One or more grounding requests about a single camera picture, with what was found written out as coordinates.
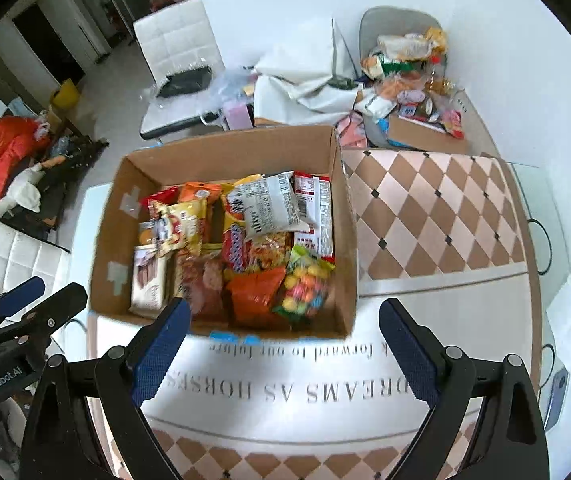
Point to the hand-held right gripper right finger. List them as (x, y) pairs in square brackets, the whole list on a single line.
[(410, 355)]

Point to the black bag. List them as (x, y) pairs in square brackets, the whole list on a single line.
[(185, 81)]

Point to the yellow bag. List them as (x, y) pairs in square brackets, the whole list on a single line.
[(65, 95)]

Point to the cardboard box blue front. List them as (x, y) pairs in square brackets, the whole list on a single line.
[(245, 152)]

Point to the pile of assorted snack packets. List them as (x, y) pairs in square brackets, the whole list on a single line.
[(395, 65)]

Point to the red and white snack packet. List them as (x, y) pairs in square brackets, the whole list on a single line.
[(318, 210)]

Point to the white cloth bag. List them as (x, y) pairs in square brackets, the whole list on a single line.
[(290, 80)]

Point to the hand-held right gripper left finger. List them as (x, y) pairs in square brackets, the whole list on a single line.
[(160, 355)]

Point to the clear yellow pastry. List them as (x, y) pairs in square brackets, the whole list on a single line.
[(145, 236)]

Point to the brown snack packet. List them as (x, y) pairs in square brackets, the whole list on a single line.
[(200, 282)]

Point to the small plain orange snack packet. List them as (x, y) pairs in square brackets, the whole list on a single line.
[(255, 297)]

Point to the large printed orange snack packet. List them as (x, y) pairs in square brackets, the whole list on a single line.
[(198, 192)]

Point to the pink packet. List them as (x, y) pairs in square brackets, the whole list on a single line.
[(238, 112)]

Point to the red cloth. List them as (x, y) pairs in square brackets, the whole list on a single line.
[(5, 150)]

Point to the grey chair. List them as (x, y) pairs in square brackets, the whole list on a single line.
[(395, 20)]

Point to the small red snack packet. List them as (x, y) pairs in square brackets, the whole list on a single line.
[(159, 199)]

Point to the white grey snack packet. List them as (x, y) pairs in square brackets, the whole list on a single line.
[(268, 205)]

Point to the white chocolate wafer box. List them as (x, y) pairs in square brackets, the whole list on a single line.
[(148, 282)]

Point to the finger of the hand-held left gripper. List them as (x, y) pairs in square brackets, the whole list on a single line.
[(20, 292), (60, 310)]

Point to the clear plastic bag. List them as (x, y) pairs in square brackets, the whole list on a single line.
[(230, 82)]

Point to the grey smartphone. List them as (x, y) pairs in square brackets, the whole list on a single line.
[(558, 390)]

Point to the white paper sheet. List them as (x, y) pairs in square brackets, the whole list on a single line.
[(565, 315)]

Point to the clear bag of colourful candies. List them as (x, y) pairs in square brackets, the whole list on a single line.
[(303, 285)]

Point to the plain brown cardboard box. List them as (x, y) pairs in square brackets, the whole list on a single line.
[(425, 137)]

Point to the yellow red instant noodle packet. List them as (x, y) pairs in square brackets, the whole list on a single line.
[(238, 247)]

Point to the white quilted chair black trim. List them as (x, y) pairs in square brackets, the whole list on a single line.
[(10, 260), (175, 35)]

